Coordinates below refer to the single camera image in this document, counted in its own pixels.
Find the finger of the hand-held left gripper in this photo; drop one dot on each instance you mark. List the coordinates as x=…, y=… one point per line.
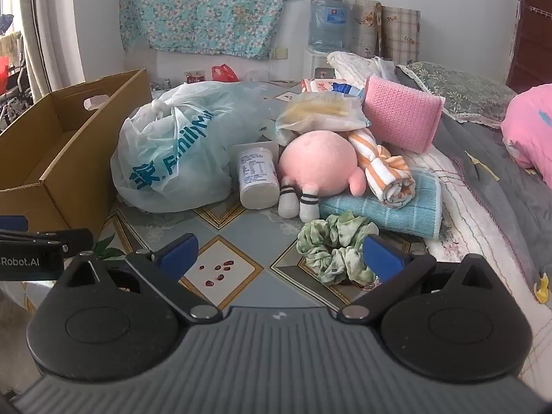
x=13, y=223
x=51, y=238

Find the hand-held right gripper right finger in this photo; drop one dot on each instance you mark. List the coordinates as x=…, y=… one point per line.
x=384, y=253

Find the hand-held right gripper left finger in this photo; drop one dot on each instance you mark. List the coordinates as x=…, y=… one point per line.
x=179, y=253

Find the green white scrunchie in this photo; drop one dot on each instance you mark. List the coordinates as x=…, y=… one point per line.
x=319, y=233

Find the brown cardboard box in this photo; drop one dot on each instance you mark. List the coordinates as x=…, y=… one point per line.
x=86, y=172

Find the pink plush toy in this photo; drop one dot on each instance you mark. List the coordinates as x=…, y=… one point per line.
x=317, y=161

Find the light blue towel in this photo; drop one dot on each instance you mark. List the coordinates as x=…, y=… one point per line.
x=414, y=215

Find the orange striped towel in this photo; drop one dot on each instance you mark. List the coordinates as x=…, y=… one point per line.
x=384, y=172

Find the white stitched quilt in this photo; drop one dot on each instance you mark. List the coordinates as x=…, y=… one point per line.
x=474, y=241

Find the white plastic shopping bag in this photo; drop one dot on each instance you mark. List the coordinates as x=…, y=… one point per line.
x=181, y=146

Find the white plastic bottle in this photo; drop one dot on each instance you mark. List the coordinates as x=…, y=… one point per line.
x=256, y=172

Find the grey blanket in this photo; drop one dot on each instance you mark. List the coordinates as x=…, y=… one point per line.
x=487, y=146

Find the red plastic item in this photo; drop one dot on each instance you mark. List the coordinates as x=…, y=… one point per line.
x=3, y=73

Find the clear bag with yellow contents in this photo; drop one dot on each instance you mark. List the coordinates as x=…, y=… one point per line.
x=319, y=110

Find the small red white box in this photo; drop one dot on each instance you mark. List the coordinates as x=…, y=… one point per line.
x=194, y=76

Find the green patterned pillow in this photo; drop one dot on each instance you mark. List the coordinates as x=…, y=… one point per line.
x=465, y=90

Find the red plastic bag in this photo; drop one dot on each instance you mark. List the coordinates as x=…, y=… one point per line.
x=224, y=73

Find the pink quilt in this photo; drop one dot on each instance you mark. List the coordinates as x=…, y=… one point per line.
x=530, y=129

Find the grey curtain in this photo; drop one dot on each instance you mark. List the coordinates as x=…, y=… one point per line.
x=51, y=30

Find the white water dispenser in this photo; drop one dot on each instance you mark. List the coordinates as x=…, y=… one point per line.
x=315, y=64

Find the hanging dark blue garment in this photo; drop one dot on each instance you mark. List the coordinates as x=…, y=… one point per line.
x=5, y=21

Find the checked wallpaper roll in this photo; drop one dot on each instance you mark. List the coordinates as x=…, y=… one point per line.
x=401, y=34

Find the floral wallpaper roll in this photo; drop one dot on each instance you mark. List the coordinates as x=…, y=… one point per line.
x=365, y=30

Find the blue water jug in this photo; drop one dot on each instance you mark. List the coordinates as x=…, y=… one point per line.
x=330, y=30

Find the teal floral cloth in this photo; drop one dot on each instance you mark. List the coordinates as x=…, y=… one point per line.
x=207, y=8

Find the dark red door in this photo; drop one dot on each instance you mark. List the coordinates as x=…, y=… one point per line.
x=532, y=51

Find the white hook rack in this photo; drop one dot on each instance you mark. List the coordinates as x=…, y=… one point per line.
x=541, y=9

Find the wall socket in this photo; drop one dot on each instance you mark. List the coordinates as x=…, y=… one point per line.
x=279, y=54

